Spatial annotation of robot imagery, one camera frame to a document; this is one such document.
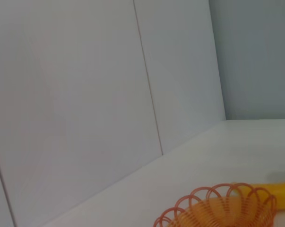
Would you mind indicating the yellow banana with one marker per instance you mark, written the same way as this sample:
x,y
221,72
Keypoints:
x,y
284,196

